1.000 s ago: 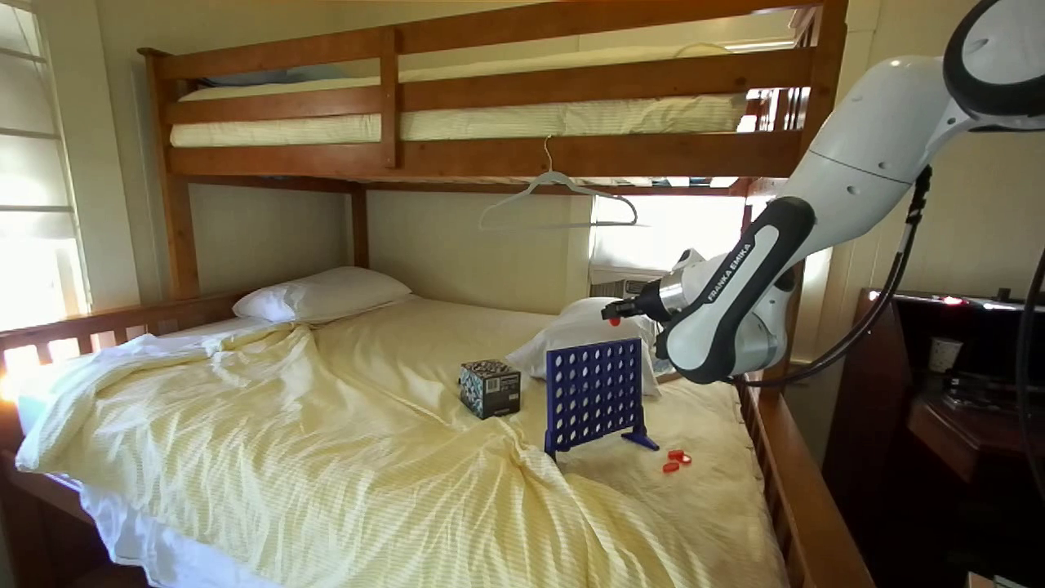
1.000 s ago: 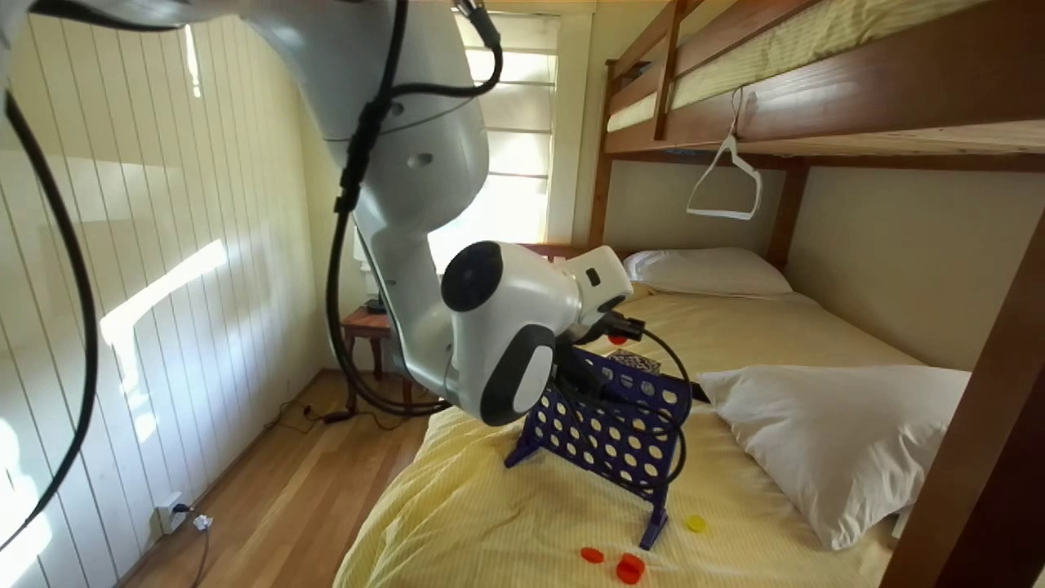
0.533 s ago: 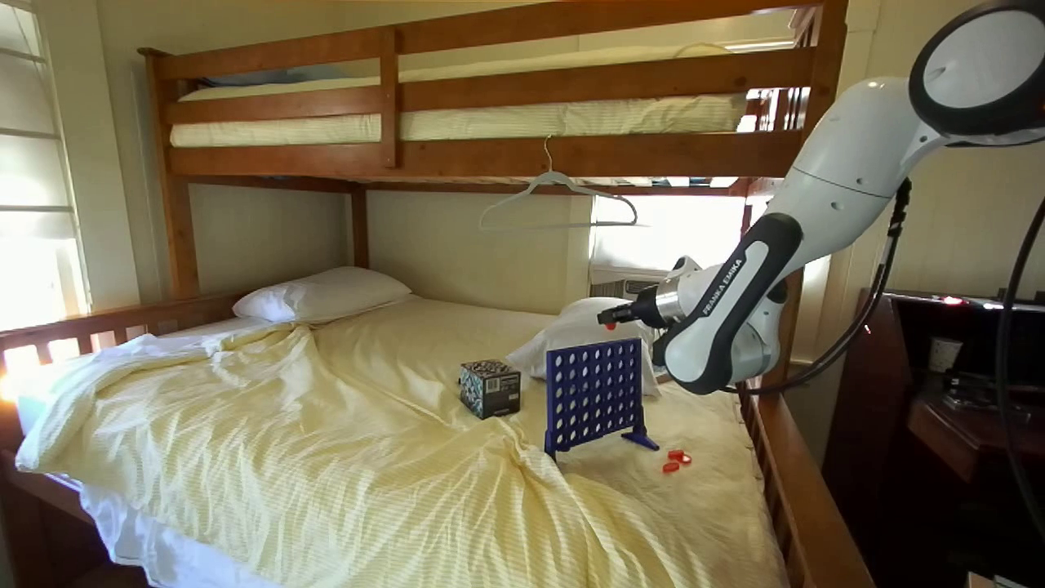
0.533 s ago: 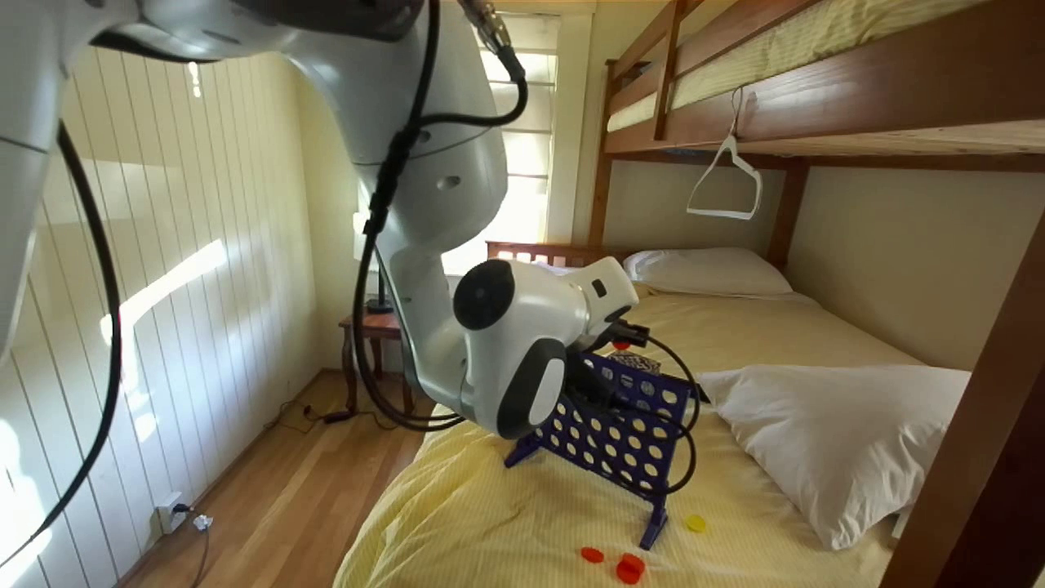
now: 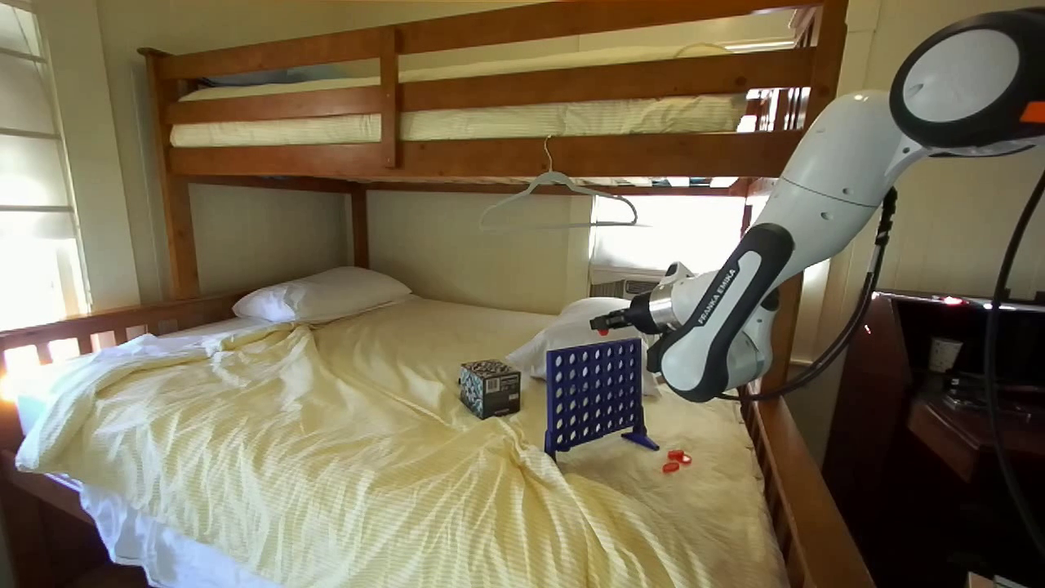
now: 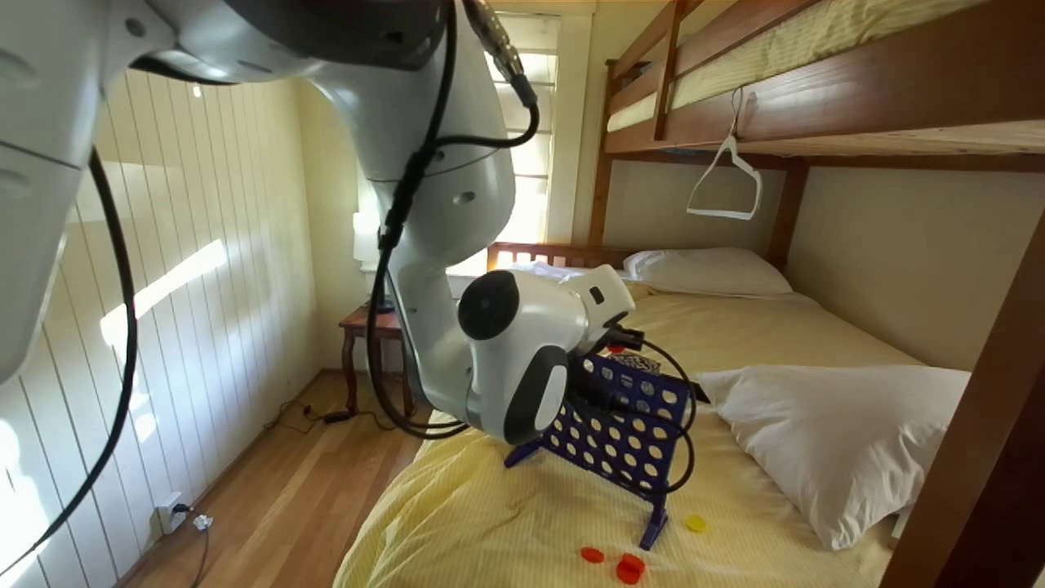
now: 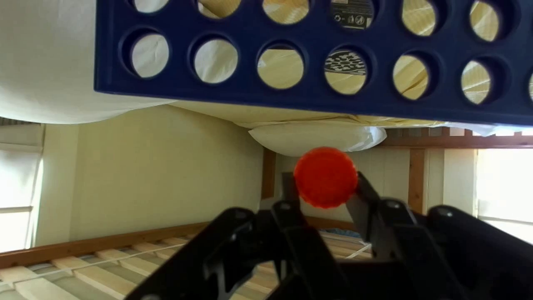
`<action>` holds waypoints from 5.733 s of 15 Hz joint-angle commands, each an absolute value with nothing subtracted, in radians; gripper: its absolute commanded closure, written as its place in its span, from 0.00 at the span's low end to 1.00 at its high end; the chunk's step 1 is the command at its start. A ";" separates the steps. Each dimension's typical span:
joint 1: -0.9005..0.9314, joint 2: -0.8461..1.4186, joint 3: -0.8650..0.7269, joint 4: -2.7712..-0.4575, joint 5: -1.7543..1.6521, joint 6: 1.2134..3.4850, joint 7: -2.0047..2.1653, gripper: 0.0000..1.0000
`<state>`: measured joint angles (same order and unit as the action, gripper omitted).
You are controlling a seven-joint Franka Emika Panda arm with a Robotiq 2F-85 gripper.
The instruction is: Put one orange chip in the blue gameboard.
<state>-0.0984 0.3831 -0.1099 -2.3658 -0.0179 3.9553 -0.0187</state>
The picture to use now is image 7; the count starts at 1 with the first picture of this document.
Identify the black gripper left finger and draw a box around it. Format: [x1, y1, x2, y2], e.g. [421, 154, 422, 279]
[124, 171, 357, 300]

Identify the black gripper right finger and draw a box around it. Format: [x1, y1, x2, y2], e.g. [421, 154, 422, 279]
[342, 171, 533, 300]

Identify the orange game chip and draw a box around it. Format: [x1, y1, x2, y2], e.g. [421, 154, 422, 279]
[291, 146, 361, 211]

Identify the blue gameboard with holes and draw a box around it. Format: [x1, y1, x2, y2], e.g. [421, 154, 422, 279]
[91, 0, 533, 127]

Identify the flat white pillow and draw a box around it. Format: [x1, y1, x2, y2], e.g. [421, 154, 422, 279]
[246, 122, 389, 159]

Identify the black patterned box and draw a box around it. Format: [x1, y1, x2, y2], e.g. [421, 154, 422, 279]
[322, 0, 376, 97]

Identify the plump white pillow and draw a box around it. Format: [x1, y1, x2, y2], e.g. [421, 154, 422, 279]
[0, 0, 171, 127]

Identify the wooden bunk bed frame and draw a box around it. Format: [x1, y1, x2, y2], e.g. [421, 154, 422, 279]
[0, 126, 533, 300]

